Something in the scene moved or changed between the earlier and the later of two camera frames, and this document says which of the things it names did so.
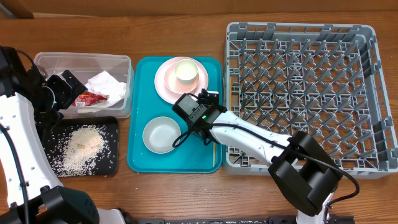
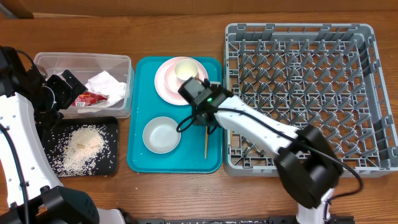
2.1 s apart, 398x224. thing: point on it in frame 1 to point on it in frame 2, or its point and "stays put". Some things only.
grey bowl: [160, 133] stays put
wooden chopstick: [214, 154] to [206, 142]
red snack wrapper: [86, 98] stays put
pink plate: [169, 94] stays put
